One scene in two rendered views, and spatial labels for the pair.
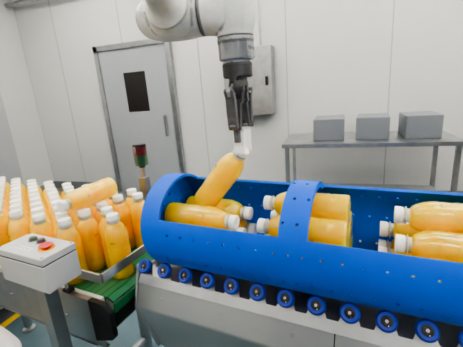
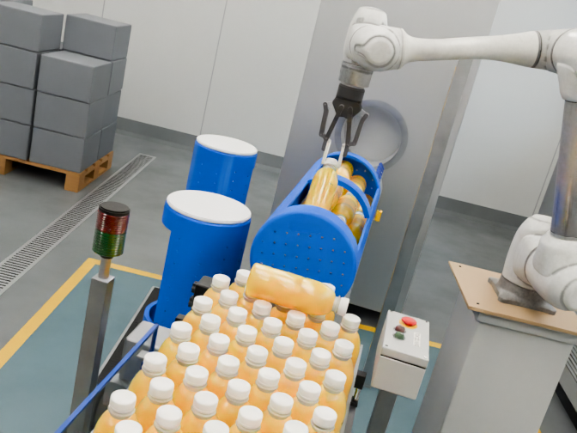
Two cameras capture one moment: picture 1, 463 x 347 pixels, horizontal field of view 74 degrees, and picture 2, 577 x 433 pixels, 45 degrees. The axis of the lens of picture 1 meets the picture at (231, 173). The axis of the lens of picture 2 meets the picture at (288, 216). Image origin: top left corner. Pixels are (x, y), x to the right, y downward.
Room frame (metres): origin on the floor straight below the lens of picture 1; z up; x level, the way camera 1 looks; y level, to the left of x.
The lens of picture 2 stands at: (1.55, 1.79, 1.75)
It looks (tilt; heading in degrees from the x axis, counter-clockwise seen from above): 18 degrees down; 251
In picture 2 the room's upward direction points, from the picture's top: 14 degrees clockwise
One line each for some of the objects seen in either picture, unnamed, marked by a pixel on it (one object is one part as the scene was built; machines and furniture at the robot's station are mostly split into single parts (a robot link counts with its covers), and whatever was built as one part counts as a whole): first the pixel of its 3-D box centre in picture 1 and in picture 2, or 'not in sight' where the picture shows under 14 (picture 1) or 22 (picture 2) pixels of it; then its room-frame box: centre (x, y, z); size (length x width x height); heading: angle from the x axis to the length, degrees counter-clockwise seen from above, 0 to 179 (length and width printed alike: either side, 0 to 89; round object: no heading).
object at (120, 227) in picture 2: (139, 150); (112, 220); (1.44, 0.42, 1.23); 0.06 x 0.06 x 0.04
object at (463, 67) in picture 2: not in sight; (413, 228); (-0.02, -0.94, 0.85); 0.06 x 0.06 x 1.70; 63
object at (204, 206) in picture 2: not in sight; (209, 206); (1.08, -0.32, 1.03); 0.28 x 0.28 x 0.01
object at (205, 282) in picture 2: not in sight; (209, 301); (1.14, 0.19, 0.95); 0.10 x 0.07 x 0.10; 153
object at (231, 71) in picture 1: (238, 80); (348, 100); (0.82, -0.04, 1.49); 0.08 x 0.07 x 0.09; 153
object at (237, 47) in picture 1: (235, 50); (355, 76); (0.82, -0.04, 1.57); 0.09 x 0.09 x 0.06
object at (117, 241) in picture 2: (140, 160); (109, 240); (1.44, 0.42, 1.18); 0.06 x 0.06 x 0.05
